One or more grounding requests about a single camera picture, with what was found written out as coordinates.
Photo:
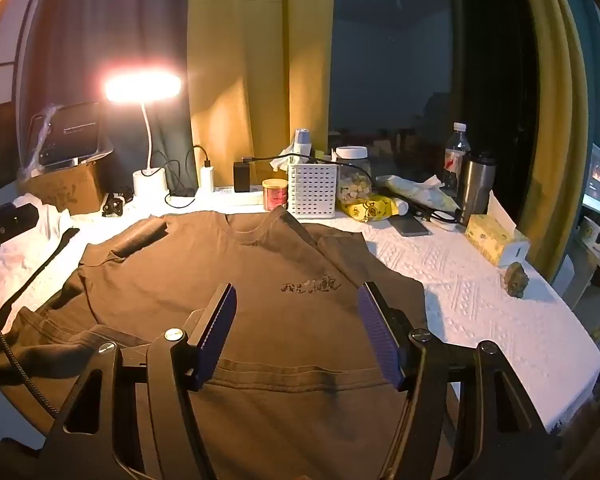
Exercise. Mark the white wall charger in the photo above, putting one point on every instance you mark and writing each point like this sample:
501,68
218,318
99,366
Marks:
207,175

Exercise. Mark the yellow tissue box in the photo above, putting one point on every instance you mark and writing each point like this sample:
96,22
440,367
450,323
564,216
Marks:
490,237

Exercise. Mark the tablet in plastic wrap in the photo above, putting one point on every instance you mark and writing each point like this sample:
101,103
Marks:
45,130

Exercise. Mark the spray bottle with grey cap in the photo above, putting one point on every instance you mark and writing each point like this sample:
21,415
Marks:
303,141

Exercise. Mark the crumpled white tissue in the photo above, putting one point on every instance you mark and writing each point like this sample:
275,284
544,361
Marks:
284,160

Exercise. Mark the dark curtain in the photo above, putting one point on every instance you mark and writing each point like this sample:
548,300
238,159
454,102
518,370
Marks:
105,20

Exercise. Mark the dark smartphone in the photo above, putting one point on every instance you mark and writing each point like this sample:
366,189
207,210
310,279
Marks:
409,226

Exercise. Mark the red tin can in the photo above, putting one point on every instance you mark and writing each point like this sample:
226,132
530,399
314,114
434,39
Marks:
274,195

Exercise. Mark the black power adapter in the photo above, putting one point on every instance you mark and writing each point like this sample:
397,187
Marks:
241,176

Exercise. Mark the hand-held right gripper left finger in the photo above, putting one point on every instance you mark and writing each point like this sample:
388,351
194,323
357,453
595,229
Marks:
219,332

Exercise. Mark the clear plastic water bottle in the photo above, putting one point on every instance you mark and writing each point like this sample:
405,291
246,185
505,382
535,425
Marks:
455,160

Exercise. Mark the grey-green rock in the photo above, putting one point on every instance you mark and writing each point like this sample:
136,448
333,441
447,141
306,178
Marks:
516,281

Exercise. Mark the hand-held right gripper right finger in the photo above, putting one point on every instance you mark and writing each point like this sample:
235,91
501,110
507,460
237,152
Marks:
379,335

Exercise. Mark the dark window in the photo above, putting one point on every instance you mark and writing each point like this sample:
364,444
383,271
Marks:
395,60

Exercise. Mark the white textured blanket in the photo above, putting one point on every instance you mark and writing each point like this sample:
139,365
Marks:
455,285

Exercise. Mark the glass jar with white lid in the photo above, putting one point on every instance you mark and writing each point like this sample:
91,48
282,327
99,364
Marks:
353,175

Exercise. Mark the white plastic packet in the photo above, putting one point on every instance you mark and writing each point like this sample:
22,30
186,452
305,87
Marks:
420,191

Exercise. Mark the stainless steel tumbler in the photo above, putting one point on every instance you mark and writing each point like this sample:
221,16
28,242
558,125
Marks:
477,187

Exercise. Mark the brown cardboard box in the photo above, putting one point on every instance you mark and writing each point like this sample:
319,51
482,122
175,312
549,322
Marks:
67,185

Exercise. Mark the yellow snack bag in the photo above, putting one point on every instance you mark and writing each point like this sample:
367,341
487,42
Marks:
370,208

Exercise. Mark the white cloth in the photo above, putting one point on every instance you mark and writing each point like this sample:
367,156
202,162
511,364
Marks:
25,255

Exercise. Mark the white mug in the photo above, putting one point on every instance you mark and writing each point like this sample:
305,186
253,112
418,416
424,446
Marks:
592,232

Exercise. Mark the white gooseneck desk lamp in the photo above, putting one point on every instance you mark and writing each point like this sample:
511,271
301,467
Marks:
142,85

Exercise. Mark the white perforated plastic basket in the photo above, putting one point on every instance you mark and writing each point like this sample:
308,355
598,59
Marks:
312,190

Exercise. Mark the white power strip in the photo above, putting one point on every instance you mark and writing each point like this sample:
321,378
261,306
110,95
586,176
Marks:
220,197

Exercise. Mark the yellow curtain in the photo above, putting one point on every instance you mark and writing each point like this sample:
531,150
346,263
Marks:
555,110
250,60

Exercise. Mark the brown t-shirt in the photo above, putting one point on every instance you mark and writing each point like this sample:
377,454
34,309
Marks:
280,260

